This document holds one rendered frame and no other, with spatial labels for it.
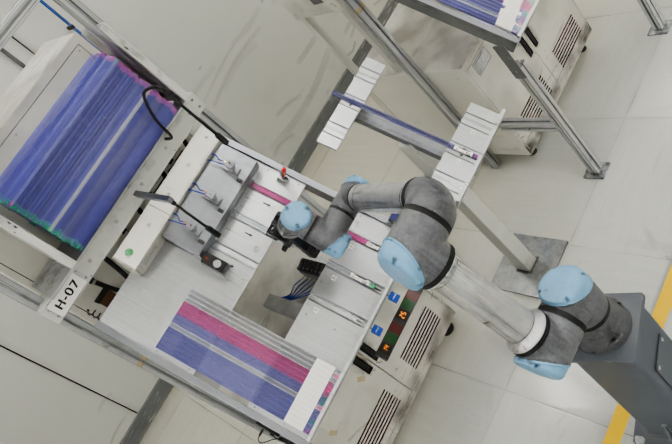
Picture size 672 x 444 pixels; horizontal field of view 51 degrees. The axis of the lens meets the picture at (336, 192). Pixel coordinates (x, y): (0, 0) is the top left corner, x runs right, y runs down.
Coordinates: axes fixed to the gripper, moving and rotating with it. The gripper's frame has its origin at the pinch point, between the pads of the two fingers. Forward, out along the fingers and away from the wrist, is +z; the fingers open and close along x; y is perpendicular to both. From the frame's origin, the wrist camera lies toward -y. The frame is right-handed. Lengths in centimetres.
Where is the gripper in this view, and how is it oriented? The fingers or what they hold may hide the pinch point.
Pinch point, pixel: (289, 242)
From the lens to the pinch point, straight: 214.0
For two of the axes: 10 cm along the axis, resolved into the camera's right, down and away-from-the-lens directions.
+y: -8.6, -5.0, -0.3
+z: -1.7, 2.5, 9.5
